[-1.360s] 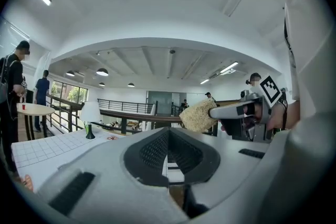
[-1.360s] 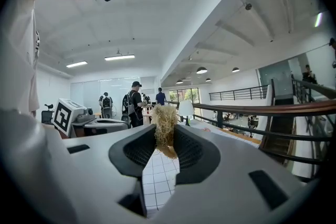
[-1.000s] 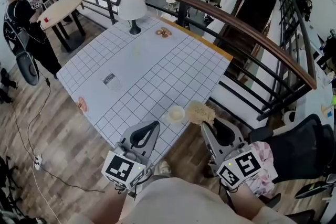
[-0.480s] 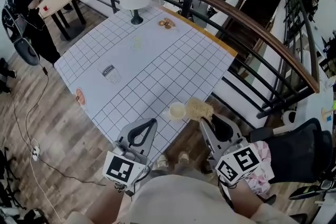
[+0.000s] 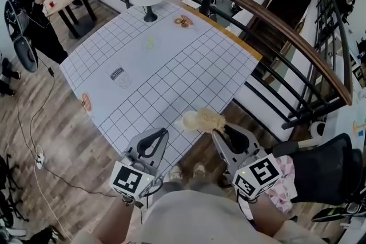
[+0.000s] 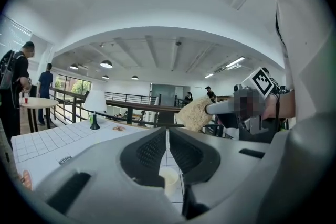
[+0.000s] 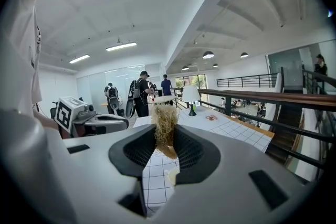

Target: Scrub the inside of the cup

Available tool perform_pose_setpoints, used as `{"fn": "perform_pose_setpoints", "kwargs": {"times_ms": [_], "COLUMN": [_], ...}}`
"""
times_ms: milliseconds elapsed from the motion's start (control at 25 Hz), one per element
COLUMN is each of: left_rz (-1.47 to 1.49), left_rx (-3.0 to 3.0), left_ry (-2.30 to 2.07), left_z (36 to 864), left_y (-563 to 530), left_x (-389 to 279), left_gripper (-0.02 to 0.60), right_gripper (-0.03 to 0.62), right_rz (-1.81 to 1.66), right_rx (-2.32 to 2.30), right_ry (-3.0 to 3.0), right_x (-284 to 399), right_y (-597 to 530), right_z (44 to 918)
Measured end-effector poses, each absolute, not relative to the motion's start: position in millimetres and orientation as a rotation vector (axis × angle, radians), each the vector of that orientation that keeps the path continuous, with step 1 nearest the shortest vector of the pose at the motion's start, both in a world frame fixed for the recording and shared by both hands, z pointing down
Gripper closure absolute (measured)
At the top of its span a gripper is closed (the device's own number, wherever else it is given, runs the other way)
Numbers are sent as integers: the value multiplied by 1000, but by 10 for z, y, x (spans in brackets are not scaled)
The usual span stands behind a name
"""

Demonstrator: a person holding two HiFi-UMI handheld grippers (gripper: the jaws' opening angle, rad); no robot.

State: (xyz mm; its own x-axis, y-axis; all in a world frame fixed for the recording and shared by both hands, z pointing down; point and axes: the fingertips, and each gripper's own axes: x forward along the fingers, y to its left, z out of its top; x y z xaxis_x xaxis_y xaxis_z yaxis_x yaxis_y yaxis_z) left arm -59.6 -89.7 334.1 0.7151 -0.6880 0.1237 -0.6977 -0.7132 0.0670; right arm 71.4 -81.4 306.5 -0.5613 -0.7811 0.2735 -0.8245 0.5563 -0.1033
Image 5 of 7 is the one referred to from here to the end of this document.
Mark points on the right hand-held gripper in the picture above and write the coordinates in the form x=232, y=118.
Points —
x=257, y=177

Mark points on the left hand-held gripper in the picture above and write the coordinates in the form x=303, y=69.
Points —
x=127, y=180

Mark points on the cream fluffy sponge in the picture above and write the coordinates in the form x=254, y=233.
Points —
x=211, y=121

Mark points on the person's left forearm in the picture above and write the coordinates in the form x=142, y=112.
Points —
x=114, y=220

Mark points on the person's right forearm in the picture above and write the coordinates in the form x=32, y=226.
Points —
x=266, y=208

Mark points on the person's left shoe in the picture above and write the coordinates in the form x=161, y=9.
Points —
x=175, y=172

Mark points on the person's shoe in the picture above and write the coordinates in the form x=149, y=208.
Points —
x=199, y=170
x=175, y=172

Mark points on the person's right shoe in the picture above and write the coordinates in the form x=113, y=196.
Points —
x=199, y=170

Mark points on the person's grey trousers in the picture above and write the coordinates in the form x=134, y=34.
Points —
x=186, y=187

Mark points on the pink patterned cloth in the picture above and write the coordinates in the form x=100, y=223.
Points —
x=281, y=188

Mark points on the white grid tablecloth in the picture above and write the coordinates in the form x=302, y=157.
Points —
x=171, y=74

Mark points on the person's white shirt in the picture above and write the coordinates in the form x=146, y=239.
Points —
x=200, y=217

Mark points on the white round container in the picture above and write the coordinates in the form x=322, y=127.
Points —
x=317, y=128

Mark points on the black mesh office chair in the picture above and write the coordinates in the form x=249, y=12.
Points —
x=323, y=171

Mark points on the white power strip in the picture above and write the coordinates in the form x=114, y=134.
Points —
x=40, y=158

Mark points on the metal railing with wooden handrail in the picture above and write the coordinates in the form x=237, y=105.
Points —
x=286, y=28

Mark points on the small red object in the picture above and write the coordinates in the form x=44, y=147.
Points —
x=52, y=4

